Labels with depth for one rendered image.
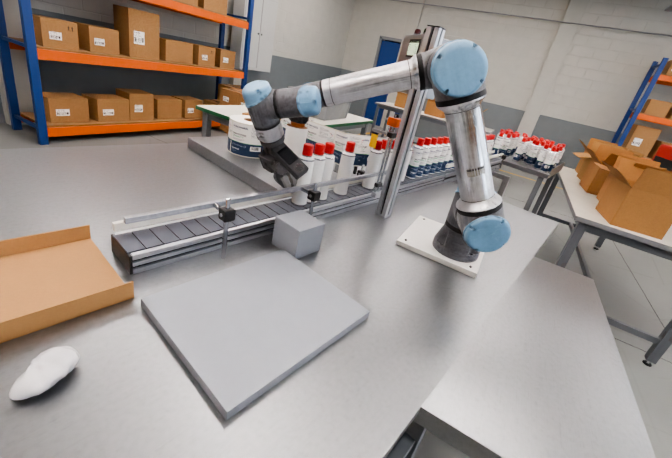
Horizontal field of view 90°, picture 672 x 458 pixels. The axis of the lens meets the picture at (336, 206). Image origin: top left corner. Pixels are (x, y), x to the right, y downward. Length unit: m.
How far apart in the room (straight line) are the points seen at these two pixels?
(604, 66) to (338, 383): 8.58
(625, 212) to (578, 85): 6.37
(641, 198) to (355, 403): 2.26
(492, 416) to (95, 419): 0.62
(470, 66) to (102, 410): 0.89
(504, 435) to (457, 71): 0.70
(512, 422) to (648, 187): 2.05
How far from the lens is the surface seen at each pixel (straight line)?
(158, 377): 0.66
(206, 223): 0.96
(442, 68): 0.83
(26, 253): 0.98
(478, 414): 0.74
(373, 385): 0.68
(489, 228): 0.95
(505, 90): 8.83
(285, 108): 0.89
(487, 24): 9.04
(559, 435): 0.81
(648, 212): 2.68
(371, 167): 1.39
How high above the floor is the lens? 1.34
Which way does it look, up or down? 23 degrees down
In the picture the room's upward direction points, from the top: 13 degrees clockwise
